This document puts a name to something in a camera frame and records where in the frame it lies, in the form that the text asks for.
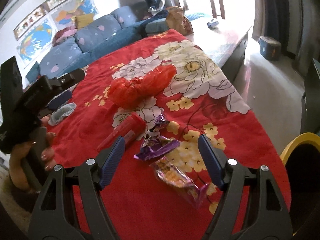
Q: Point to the teal storage box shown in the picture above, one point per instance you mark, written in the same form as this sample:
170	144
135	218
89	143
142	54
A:
270	48

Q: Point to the dark tv cabinet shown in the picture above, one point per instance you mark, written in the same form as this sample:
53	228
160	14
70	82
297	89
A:
311	100

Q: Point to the small blue object on table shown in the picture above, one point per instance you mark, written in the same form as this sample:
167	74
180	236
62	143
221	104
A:
213	24

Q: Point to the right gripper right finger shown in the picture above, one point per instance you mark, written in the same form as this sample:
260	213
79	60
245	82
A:
252	205

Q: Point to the brown paper bag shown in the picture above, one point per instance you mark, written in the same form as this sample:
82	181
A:
176	20

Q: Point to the world map poster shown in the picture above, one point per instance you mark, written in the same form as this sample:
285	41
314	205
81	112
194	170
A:
35	41

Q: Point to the dark curtain right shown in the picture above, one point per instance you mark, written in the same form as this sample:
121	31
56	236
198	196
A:
283	22

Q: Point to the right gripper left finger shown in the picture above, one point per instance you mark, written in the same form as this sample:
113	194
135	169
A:
70	205

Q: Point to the person's left hand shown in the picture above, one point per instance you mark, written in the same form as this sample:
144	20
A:
30	162

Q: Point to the yellow rimmed trash bin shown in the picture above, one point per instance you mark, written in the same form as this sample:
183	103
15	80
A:
301	160

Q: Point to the china map poster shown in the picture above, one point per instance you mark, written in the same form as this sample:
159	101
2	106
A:
65	15

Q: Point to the long low coffee table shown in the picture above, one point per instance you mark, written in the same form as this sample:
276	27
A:
225	44

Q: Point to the orange purple snack wrapper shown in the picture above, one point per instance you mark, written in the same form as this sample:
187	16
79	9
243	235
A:
171	175

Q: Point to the red snack packet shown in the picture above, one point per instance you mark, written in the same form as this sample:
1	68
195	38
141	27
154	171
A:
130	128

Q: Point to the yellow cushion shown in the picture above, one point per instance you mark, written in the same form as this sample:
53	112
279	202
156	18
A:
83	20

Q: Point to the grey crumpled tissue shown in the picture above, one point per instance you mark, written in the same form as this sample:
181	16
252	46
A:
60	114

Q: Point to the pink clothes on sofa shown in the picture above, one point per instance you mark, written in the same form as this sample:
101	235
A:
63	35

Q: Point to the blue patterned sofa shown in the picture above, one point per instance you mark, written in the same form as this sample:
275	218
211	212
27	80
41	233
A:
104	35

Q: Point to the red plastic bag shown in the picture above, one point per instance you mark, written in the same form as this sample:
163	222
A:
128	94

